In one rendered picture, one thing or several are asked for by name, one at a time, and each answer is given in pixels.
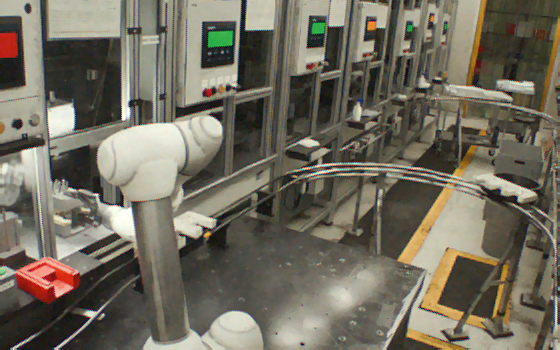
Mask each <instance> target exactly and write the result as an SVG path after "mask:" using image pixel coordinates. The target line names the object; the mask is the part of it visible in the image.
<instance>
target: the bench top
mask: <svg viewBox="0 0 560 350"><path fill-rule="evenodd" d="M208 238H209V237H207V238H205V239H203V245H201V246H200V247H198V248H197V249H195V250H193V251H192V252H190V253H189V254H187V255H186V256H184V257H182V258H181V259H180V264H181V271H182V278H183V286H184V293H185V301H186V308H187V316H188V323H189V328H190V329H191V330H193V331H194V332H195V333H196V334H197V335H198V336H199V338H201V336H202V335H203V334H204V333H205V332H206V331H207V330H209V329H210V325H211V324H212V323H213V322H214V321H215V320H216V319H217V318H218V317H220V316H221V315H223V314H227V313H229V312H243V313H246V314H248V315H249V316H250V317H251V318H252V319H253V320H254V321H255V323H256V325H258V327H259V329H260V332H261V336H262V340H263V350H388V348H389V346H390V344H391V342H392V340H393V338H394V336H395V334H396V332H397V331H398V329H399V327H400V325H401V323H402V321H403V319H404V317H405V315H406V313H407V311H408V309H409V307H410V305H411V303H412V301H413V299H414V297H415V295H416V294H417V293H418V291H419V289H420V287H421V285H422V283H423V281H424V279H425V277H426V275H427V272H428V270H426V269H423V268H420V267H416V266H413V265H410V264H407V263H403V262H400V261H397V260H393V259H390V258H387V257H384V256H380V255H377V254H374V253H370V252H367V251H364V250H361V249H358V248H354V247H351V246H348V245H344V244H341V243H337V242H335V241H330V240H327V239H324V238H320V237H317V236H314V235H311V234H307V233H304V232H301V231H298V230H294V229H291V228H288V227H283V226H280V225H277V224H274V223H270V222H267V221H264V220H261V219H257V218H254V217H251V216H247V215H242V216H240V217H238V218H237V219H235V220H234V221H232V222H230V227H228V228H227V239H226V244H227V245H229V247H228V248H227V249H224V248H221V247H219V246H216V245H213V244H210V243H207V242H206V241H207V240H208ZM309 238H312V240H310V239H309ZM310 262H313V263H314V264H310ZM363 265H364V266H366V267H365V268H364V267H362V266H363ZM134 278H135V273H134V274H132V275H131V276H129V277H127V278H126V279H124V280H122V281H121V282H119V283H116V284H114V285H113V286H111V287H109V288H108V289H106V290H104V291H103V292H101V293H99V294H98V295H97V296H95V297H94V298H92V299H90V300H89V301H87V302H85V303H84V304H80V305H79V306H77V307H79V308H83V309H86V310H87V311H92V312H96V313H97V312H98V311H99V310H100V309H101V308H102V307H103V306H104V305H105V304H106V302H107V301H108V300H109V299H110V298H111V297H112V296H113V295H114V294H115V293H116V292H117V291H118V290H119V289H121V288H123V287H124V286H125V285H126V284H127V283H129V282H130V281H131V280H133V279H134ZM289 283H292V284H293V285H289ZM134 285H135V283H134V284H132V285H131V286H130V287H128V288H127V289H126V290H125V291H124V292H123V293H122V294H119V295H118V296H117V297H116V298H115V299H114V300H113V301H112V302H111V303H110V304H109V305H108V307H107V308H106V309H105V310H104V311H103V313H102V314H105V316H104V317H103V318H102V319H101V320H100V321H98V320H94V321H93V322H92V323H91V324H90V325H89V327H87V328H86V329H85V330H84V331H83V332H82V333H81V334H80V335H79V336H78V337H75V338H74V339H73V341H72V342H70V343H69V344H68V345H67V346H65V347H64V348H63V349H60V350H143V348H144V345H145V344H146V342H147V340H148V339H149V337H150V336H151V332H150V326H149V319H148V313H147V306H146V299H145V295H144V294H142V293H140V292H138V291H135V290H133V287H134ZM89 319H90V318H89V317H85V316H80V315H77V314H73V313H68V314H66V315H65V316H64V317H63V318H62V319H61V320H60V321H58V322H57V323H56V324H55V325H53V326H52V327H51V328H50V329H48V330H47V332H45V333H44V334H41V335H40V336H38V337H37V338H36V339H35V340H34V341H32V342H30V343H29V344H26V345H24V346H23V347H22V348H20V349H19V350H53V349H55V348H56V347H58V346H59V345H60V344H62V343H63V342H64V341H66V340H67V339H68V338H69V337H71V335H72V334H74V333H75V332H77V331H78V330H79V329H80V328H81V327H82V326H83V325H84V324H85V323H86V321H88V320H89Z"/></svg>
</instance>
